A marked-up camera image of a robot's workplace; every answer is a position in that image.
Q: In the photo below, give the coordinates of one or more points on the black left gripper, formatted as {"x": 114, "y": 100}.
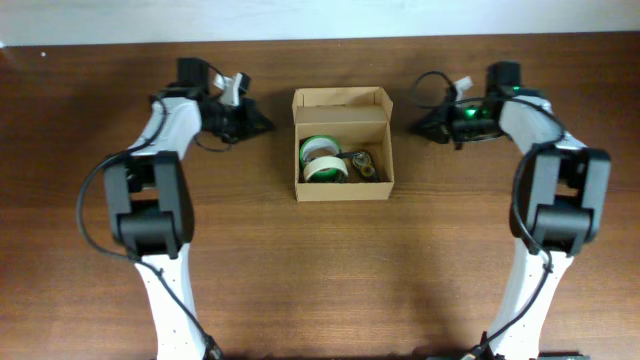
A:
{"x": 242, "y": 122}

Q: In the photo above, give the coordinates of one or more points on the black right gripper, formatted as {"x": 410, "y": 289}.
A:
{"x": 441, "y": 125}

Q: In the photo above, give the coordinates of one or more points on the green tape roll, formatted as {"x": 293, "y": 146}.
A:
{"x": 319, "y": 146}

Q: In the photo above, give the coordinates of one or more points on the brown cardboard box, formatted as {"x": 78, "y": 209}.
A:
{"x": 359, "y": 118}

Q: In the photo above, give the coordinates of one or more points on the cream masking tape roll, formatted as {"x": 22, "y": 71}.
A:
{"x": 323, "y": 164}

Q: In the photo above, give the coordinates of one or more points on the yellow black utility knife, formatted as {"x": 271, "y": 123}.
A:
{"x": 365, "y": 167}

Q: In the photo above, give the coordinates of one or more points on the black clear gel pen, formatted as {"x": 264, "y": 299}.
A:
{"x": 351, "y": 155}

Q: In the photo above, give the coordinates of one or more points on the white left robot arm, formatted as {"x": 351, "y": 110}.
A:
{"x": 149, "y": 206}

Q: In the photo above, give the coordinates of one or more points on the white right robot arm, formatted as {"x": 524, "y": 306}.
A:
{"x": 558, "y": 194}

